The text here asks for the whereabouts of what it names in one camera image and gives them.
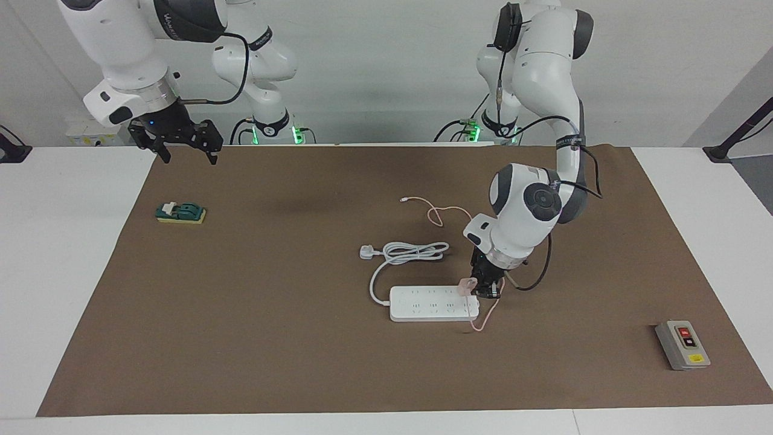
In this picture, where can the pink charger adapter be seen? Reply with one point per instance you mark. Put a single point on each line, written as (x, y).
(467, 286)

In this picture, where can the white power strip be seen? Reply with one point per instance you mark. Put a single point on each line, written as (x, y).
(429, 305)

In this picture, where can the black clamp stand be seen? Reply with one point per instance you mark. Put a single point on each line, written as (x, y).
(718, 152)

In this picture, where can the brown table mat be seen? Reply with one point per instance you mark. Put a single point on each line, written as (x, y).
(241, 338)

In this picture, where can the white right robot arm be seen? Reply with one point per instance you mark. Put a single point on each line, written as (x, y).
(121, 48)

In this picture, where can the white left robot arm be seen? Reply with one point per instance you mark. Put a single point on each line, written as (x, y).
(519, 223)

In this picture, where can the grey on off switch box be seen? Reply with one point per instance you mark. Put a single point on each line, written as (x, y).
(682, 345)

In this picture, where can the black table clamp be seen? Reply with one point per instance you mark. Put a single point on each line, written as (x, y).
(12, 151)

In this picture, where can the green knife switch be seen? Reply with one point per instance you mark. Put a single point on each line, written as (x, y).
(184, 212)

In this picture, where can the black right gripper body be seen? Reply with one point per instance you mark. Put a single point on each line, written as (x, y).
(166, 124)

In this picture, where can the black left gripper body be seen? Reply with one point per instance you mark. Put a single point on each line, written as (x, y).
(488, 269)

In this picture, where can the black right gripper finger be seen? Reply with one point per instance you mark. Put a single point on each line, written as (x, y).
(154, 146)
(210, 138)

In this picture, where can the white wall box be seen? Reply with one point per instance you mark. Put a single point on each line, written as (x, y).
(90, 134)

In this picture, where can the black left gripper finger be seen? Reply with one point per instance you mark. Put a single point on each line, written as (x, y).
(495, 290)
(481, 289)

